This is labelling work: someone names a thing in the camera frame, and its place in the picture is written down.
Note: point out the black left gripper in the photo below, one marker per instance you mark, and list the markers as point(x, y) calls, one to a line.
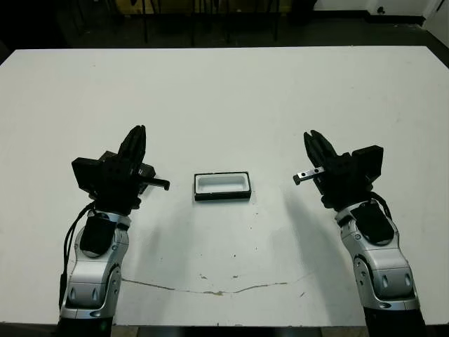
point(119, 182)

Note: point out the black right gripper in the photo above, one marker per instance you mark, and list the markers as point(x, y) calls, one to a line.
point(343, 182)

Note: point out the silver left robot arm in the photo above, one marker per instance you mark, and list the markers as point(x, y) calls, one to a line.
point(91, 277)

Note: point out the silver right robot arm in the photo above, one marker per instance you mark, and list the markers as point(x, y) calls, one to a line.
point(389, 267)

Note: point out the black box base white insert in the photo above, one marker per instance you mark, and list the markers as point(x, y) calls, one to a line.
point(221, 185)

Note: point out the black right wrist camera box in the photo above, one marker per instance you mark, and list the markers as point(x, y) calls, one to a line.
point(368, 161)

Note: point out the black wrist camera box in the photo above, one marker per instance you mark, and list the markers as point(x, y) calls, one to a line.
point(368, 161)
point(86, 175)

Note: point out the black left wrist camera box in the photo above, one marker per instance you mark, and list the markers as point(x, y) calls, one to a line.
point(86, 175)

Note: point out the small black wall fitting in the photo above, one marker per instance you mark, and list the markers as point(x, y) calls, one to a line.
point(380, 10)

